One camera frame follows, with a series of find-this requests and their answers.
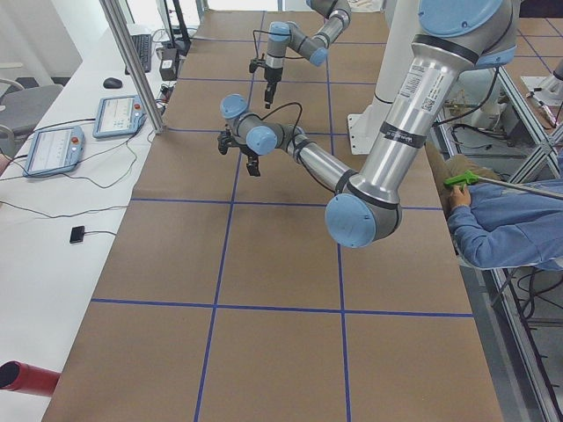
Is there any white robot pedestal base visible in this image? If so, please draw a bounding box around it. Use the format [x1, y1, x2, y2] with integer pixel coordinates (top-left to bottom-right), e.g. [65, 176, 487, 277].
[347, 0, 420, 155]

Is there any far teach pendant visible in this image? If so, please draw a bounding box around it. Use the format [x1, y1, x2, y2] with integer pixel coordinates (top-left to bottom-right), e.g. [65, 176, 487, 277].
[92, 95, 146, 139]

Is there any small black puck device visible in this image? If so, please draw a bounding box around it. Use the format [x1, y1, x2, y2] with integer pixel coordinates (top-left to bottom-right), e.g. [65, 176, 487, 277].
[69, 225, 85, 244]

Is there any green handled tool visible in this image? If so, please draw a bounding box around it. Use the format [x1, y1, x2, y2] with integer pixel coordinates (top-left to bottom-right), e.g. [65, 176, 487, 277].
[443, 171, 479, 187]

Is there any teach pendant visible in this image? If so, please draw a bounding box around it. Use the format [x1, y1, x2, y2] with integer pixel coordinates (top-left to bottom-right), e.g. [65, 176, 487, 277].
[92, 95, 146, 139]
[23, 126, 85, 178]

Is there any person in blue sweater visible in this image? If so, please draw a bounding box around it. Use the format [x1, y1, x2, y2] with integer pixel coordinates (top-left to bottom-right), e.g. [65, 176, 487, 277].
[427, 144, 563, 272]

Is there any grey office chair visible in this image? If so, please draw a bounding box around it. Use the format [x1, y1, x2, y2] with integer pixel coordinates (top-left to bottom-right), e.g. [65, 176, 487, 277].
[1, 78, 63, 156]

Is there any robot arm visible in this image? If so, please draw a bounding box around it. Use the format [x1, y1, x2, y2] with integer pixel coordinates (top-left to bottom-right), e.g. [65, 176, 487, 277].
[218, 1, 520, 248]
[249, 1, 352, 108]

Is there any red cylinder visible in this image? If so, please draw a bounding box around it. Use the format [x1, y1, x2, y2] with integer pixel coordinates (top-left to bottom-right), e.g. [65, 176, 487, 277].
[1, 360, 60, 397]

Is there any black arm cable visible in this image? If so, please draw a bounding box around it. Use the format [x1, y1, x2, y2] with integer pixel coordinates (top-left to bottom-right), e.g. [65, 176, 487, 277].
[252, 28, 309, 61]
[259, 102, 304, 146]

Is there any aluminium frame post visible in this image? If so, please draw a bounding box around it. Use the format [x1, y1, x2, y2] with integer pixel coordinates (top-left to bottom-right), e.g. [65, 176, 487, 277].
[99, 0, 165, 135]

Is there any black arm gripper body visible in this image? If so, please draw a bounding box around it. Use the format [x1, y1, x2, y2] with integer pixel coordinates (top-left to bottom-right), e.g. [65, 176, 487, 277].
[249, 58, 282, 95]

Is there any black power adapter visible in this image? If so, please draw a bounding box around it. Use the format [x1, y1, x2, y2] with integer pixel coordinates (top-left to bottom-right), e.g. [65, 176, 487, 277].
[159, 48, 179, 81]

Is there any near teach pendant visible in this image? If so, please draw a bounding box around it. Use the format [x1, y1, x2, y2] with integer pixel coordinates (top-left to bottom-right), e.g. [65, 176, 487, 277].
[23, 126, 85, 178]

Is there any black keyboard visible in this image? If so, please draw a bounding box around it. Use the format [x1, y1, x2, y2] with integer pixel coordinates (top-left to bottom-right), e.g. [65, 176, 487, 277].
[130, 33, 152, 73]

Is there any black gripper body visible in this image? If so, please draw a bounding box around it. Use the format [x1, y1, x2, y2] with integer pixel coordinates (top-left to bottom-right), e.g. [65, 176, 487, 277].
[217, 129, 259, 165]

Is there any black computer mouse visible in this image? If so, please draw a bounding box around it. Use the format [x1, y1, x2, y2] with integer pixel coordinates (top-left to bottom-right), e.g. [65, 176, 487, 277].
[103, 77, 123, 89]

